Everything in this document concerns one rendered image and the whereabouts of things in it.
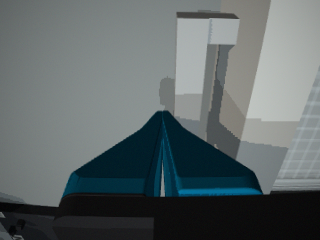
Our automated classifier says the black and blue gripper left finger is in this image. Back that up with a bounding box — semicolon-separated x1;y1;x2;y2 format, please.
61;111;163;199

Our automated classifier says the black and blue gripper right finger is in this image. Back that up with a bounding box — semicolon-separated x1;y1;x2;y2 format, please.
162;111;263;196

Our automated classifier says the grey drawer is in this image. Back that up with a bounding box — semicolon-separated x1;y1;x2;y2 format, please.
173;0;320;194

